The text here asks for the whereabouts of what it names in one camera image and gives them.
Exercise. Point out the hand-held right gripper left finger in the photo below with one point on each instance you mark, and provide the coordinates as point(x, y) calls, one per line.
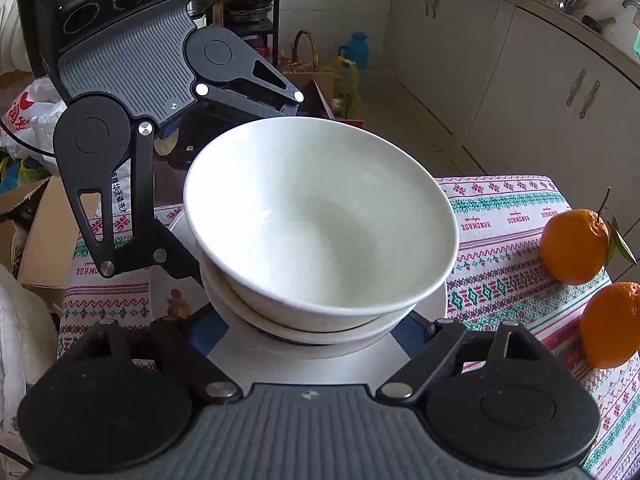
point(210, 332)

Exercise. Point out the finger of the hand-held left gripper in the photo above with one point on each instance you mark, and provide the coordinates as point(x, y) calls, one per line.
point(270, 106)
point(170, 255)

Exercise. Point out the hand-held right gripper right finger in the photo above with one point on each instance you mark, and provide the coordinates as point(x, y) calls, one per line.
point(412, 335)

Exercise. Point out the white ceramic bowl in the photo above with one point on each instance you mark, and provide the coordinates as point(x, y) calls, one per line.
point(320, 220)
point(235, 302)
point(300, 339)

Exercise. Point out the white flower-print plate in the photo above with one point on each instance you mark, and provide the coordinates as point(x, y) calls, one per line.
point(300, 365)

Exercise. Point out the person's left forearm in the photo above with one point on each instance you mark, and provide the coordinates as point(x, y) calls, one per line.
point(10, 25)

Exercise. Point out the wicker basket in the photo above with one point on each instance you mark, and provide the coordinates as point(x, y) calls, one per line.
point(287, 65)

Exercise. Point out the open brown cardboard box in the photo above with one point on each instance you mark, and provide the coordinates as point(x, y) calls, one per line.
point(312, 79)

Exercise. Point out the white printed sack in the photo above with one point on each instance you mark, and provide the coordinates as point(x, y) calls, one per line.
point(122, 195)

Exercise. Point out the yellow-green bag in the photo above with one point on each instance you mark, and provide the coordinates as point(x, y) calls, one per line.
point(347, 90)

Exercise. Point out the black metal rack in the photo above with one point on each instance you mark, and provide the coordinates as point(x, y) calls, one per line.
point(276, 20)

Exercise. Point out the red and white plastic bag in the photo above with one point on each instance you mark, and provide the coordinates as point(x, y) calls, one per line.
point(35, 105)

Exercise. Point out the blue thermos jug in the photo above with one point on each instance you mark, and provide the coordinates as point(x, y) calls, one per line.
point(356, 52)

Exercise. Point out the black cooking pot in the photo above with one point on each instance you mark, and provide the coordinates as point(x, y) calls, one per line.
point(250, 5)

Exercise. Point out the patterned striped tablecloth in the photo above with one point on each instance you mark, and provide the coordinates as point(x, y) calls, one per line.
point(500, 270)

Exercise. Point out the person's white clothing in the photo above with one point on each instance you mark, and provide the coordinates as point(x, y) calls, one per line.
point(25, 360)

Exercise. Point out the orange with leafy stem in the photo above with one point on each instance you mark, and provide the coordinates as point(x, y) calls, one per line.
point(570, 245)

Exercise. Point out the bumpy orange without leaf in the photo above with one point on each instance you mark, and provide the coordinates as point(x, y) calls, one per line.
point(612, 325)

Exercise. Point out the white kitchen cabinets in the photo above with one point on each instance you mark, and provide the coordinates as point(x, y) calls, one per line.
point(525, 60)

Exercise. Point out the small black saucepan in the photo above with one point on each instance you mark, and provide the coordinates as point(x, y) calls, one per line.
point(595, 22)

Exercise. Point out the green dish soap bottle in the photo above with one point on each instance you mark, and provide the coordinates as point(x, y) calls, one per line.
point(636, 40)

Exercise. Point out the chrome faucet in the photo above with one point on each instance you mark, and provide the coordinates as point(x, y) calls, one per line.
point(631, 4)

